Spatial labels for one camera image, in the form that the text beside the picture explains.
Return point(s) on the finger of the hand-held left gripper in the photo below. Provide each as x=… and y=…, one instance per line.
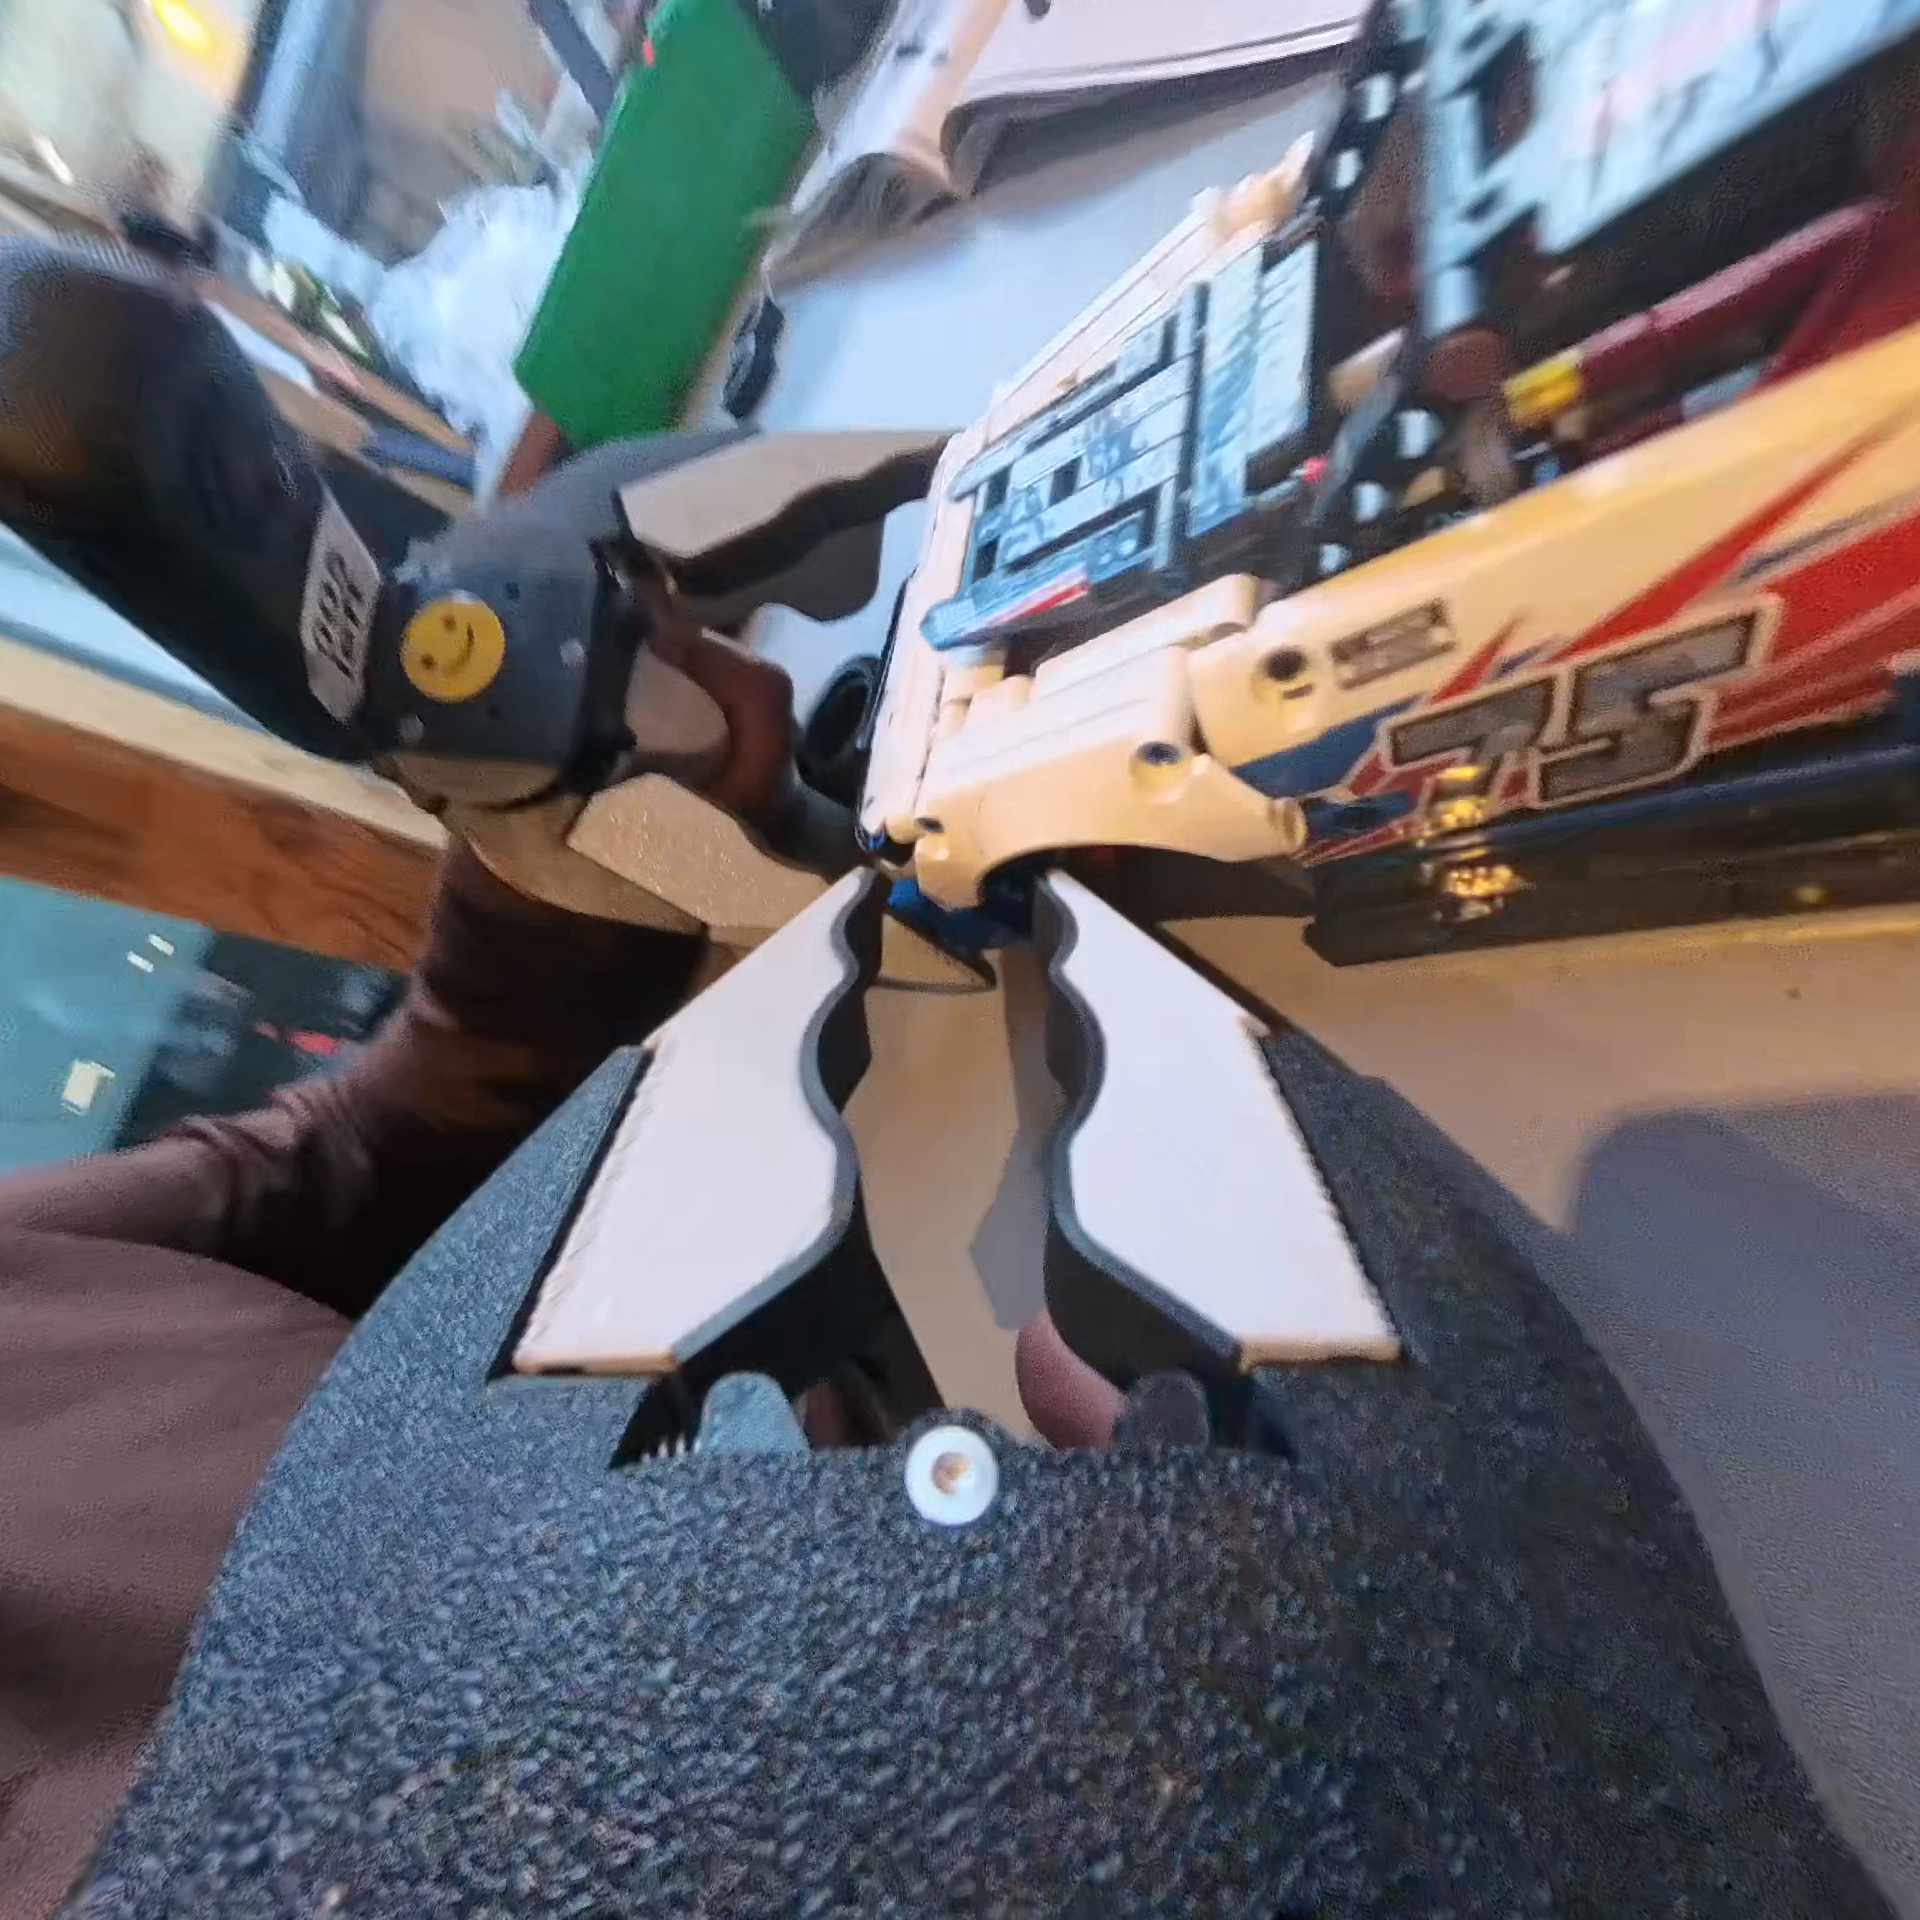
x=705, y=863
x=767, y=495

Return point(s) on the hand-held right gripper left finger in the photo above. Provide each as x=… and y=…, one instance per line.
x=722, y=1185

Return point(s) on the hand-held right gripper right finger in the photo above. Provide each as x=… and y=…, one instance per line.
x=1215, y=1185

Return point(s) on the brick-built toy race car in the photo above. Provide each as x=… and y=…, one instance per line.
x=1078, y=750

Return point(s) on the person's left forearm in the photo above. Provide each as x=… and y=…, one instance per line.
x=451, y=1080

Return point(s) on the person's left hand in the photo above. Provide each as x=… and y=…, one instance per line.
x=757, y=735

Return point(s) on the person's right hand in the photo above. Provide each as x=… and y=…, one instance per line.
x=1074, y=1387

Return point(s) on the black pouch with tag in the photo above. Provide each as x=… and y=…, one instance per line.
x=753, y=360

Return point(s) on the green plastic bin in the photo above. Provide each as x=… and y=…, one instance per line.
x=660, y=255

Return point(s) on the clear plastic sheet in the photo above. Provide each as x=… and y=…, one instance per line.
x=451, y=300

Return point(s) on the open building instruction booklet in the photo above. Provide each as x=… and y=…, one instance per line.
x=1126, y=61

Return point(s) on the wooden building post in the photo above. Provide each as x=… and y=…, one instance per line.
x=195, y=825

